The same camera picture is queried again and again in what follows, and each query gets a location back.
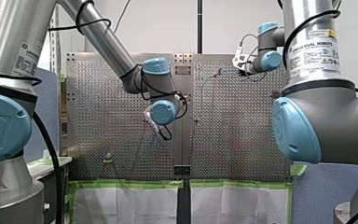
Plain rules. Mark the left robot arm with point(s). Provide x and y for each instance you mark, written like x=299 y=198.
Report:
x=105 y=37

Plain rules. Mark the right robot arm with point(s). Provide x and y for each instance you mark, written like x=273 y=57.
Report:
x=320 y=118

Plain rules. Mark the connector holder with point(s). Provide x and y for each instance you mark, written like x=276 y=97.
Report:
x=107 y=157

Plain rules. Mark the black pole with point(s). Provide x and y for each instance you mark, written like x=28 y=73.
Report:
x=199 y=25

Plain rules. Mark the grey board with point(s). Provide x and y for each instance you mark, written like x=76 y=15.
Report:
x=323 y=193

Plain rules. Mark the slotted metal upright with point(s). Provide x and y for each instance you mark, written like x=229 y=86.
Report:
x=56 y=40

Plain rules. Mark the dark side cabinet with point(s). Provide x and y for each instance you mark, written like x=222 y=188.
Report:
x=48 y=174

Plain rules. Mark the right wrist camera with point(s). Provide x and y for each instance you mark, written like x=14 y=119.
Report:
x=240 y=58

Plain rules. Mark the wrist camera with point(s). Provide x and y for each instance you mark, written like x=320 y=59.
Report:
x=151 y=122
x=240 y=58

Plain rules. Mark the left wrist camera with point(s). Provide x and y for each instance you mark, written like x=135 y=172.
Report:
x=151 y=122

